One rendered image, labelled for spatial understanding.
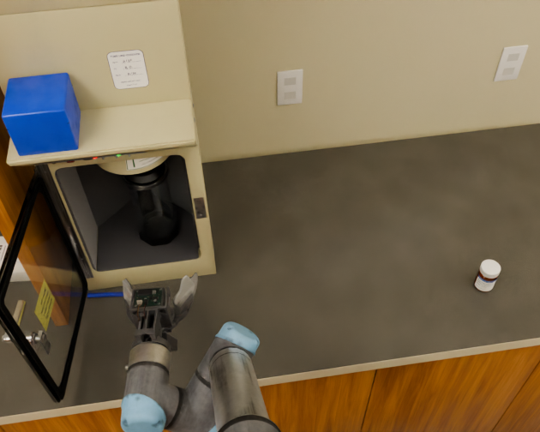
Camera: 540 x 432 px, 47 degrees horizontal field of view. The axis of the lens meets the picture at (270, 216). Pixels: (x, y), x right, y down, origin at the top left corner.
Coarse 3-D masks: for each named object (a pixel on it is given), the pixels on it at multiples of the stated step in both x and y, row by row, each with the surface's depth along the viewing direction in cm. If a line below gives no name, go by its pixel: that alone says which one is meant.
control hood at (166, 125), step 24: (96, 120) 112; (120, 120) 111; (144, 120) 111; (168, 120) 111; (192, 120) 112; (96, 144) 108; (120, 144) 107; (144, 144) 107; (168, 144) 108; (192, 144) 109
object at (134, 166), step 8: (128, 160) 128; (136, 160) 128; (144, 160) 129; (152, 160) 130; (160, 160) 131; (104, 168) 130; (112, 168) 129; (120, 168) 129; (128, 168) 129; (136, 168) 129; (144, 168) 130; (152, 168) 130
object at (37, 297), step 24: (48, 216) 126; (24, 240) 114; (48, 240) 126; (24, 264) 114; (48, 264) 126; (72, 264) 140; (24, 288) 114; (48, 288) 126; (72, 288) 140; (24, 312) 114; (48, 312) 126; (72, 312) 140; (48, 336) 126; (48, 360) 126
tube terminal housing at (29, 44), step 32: (160, 0) 100; (0, 32) 100; (32, 32) 100; (64, 32) 101; (96, 32) 102; (128, 32) 103; (160, 32) 104; (0, 64) 104; (32, 64) 105; (64, 64) 106; (96, 64) 107; (160, 64) 109; (96, 96) 112; (128, 96) 113; (160, 96) 114; (96, 160) 124; (192, 160) 127; (192, 192) 135; (96, 288) 156
